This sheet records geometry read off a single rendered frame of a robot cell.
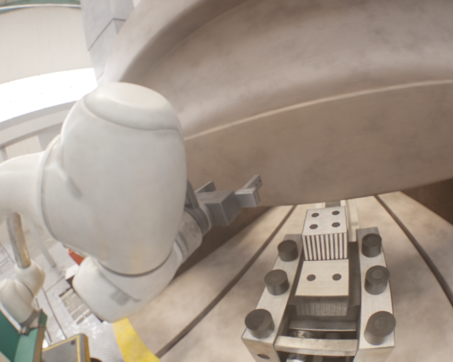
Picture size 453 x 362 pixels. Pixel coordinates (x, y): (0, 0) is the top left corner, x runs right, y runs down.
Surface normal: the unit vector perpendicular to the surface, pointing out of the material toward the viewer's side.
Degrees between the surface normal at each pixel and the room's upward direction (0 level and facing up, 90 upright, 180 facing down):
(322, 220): 0
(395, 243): 0
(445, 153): 90
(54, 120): 90
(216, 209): 90
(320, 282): 0
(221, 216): 90
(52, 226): 110
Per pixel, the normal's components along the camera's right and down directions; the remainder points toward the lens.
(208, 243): 0.62, 0.02
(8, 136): 0.83, -0.12
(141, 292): 0.67, 0.40
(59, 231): 0.13, 0.56
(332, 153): -0.44, 0.38
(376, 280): -0.30, -0.92
